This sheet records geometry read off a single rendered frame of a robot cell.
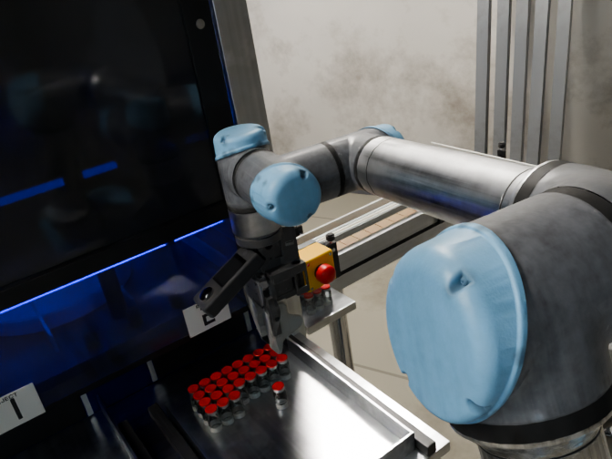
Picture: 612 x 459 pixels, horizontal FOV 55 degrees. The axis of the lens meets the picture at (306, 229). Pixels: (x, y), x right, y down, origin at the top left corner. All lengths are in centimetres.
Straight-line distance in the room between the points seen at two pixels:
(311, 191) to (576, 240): 37
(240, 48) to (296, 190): 37
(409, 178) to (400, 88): 302
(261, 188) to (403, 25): 293
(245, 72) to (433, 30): 258
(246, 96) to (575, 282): 72
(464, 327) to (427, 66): 324
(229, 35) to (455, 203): 53
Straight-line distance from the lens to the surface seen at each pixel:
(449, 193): 59
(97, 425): 115
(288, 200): 69
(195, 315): 107
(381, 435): 98
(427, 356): 40
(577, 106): 342
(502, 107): 311
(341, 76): 381
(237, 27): 99
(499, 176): 56
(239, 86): 100
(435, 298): 37
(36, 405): 104
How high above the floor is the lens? 159
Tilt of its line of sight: 26 degrees down
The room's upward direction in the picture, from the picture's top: 9 degrees counter-clockwise
